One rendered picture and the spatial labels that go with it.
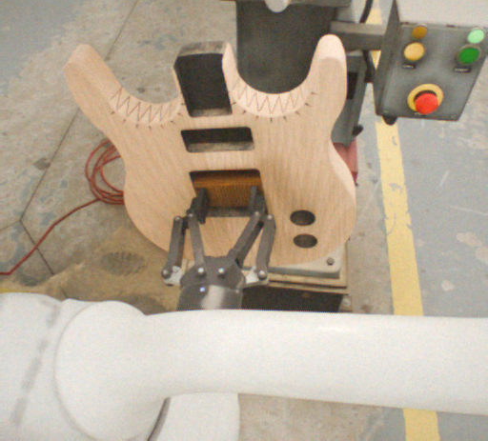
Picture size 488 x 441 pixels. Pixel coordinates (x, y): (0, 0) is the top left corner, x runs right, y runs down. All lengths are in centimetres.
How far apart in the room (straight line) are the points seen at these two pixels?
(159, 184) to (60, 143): 171
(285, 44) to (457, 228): 125
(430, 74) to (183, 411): 69
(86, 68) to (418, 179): 177
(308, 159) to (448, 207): 154
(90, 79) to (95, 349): 35
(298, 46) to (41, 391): 86
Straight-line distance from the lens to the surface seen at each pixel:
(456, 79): 93
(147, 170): 69
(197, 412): 47
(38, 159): 234
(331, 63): 54
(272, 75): 111
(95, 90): 62
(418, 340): 33
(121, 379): 35
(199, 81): 59
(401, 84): 92
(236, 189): 67
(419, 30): 86
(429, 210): 209
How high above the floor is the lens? 152
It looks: 49 degrees down
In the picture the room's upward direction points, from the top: straight up
